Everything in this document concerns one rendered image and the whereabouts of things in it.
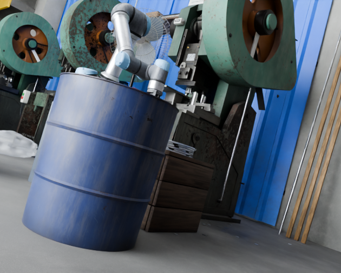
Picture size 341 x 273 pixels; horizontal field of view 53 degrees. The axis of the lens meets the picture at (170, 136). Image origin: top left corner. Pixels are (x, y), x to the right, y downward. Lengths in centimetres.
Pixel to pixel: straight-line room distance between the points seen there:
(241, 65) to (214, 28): 28
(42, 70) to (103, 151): 428
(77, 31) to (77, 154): 256
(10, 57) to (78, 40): 173
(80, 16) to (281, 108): 208
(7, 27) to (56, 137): 405
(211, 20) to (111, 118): 127
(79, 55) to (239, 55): 179
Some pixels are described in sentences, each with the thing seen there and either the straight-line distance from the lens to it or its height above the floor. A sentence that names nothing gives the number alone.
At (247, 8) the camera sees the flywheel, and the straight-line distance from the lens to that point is 238.
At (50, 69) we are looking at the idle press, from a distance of 530.
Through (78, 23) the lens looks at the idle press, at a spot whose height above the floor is 133.
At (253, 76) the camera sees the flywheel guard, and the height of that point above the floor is 98.
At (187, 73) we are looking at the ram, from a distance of 245.
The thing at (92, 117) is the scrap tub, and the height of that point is 37.
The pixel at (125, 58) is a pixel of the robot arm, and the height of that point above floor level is 71.
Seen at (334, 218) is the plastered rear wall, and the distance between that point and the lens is 309.
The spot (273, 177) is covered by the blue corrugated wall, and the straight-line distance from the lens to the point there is 328.
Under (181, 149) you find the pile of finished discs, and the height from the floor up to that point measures 37.
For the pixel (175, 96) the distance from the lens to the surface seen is 236.
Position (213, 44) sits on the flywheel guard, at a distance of 215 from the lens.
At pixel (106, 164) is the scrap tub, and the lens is 101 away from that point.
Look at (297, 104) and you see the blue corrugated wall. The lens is 335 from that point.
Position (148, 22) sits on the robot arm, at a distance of 203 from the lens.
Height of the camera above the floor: 30
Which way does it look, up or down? 4 degrees up
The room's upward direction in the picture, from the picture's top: 16 degrees clockwise
